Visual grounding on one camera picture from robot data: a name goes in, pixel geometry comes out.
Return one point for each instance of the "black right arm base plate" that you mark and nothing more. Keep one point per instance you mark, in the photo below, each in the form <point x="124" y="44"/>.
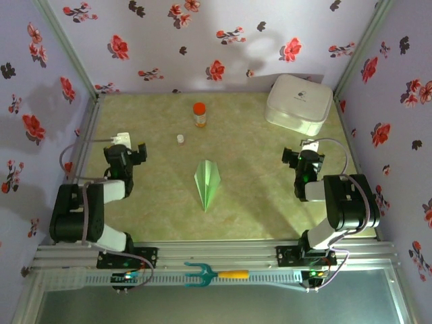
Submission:
<point x="283" y="256"/>

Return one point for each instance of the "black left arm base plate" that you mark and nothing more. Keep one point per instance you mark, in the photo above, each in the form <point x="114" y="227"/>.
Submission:
<point x="153" y="251"/>

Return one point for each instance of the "orange-capped bottle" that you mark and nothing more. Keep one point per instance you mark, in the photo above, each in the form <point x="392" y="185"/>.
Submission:
<point x="199" y="109"/>

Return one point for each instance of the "light green paper sheet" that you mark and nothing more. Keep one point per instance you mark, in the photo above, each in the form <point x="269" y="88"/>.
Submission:
<point x="207" y="182"/>

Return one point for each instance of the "small white cap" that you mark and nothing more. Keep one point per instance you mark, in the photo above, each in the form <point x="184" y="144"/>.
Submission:
<point x="181" y="140"/>

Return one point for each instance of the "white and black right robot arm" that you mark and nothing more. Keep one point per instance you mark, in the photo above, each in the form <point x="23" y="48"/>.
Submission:
<point x="347" y="202"/>

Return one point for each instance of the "aluminium frame rail with slots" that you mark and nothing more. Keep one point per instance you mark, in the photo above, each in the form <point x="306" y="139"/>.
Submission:
<point x="219" y="253"/>

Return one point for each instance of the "aluminium frame post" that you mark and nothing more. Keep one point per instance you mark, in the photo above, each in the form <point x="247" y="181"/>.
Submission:
<point x="68" y="47"/>
<point x="362" y="47"/>

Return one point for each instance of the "aluminium table side rail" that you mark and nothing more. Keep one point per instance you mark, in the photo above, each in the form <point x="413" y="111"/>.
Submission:
<point x="92" y="118"/>
<point x="344" y="125"/>

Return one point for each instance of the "white plastic box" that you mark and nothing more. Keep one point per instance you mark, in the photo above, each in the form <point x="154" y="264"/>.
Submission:
<point x="297" y="103"/>

